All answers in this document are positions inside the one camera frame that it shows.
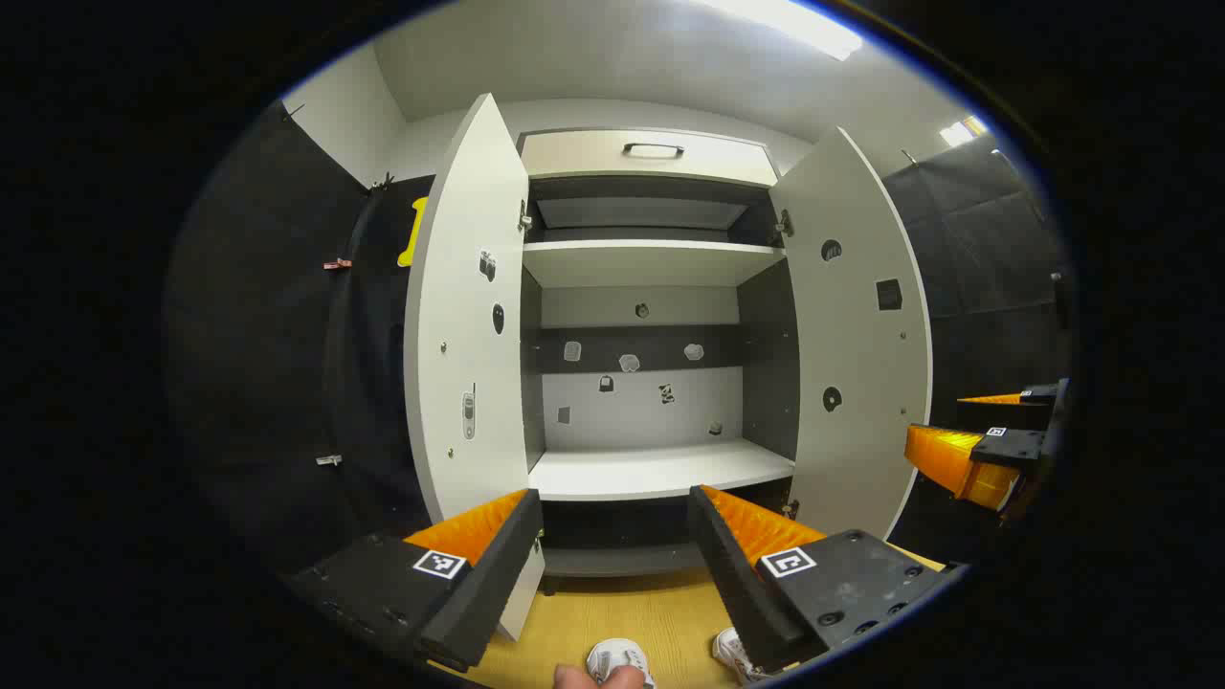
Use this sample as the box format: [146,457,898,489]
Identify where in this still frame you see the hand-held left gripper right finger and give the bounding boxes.
[686,484,968,674]

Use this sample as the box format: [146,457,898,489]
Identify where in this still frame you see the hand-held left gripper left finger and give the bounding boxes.
[285,488,546,674]

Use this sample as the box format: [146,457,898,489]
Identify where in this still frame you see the white canvas shoe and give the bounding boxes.
[586,639,657,689]
[711,627,767,685]

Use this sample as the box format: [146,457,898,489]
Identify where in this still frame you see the white cabinet door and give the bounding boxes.
[770,126,934,542]
[404,93,546,642]

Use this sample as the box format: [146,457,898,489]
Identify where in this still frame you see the white shoe cabinet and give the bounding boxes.
[404,93,934,642]

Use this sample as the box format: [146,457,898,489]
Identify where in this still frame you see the white cabinet shelf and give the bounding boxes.
[528,438,797,502]
[523,239,786,289]

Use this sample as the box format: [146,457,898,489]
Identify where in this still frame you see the beige cabinet drawer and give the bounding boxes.
[518,129,778,188]

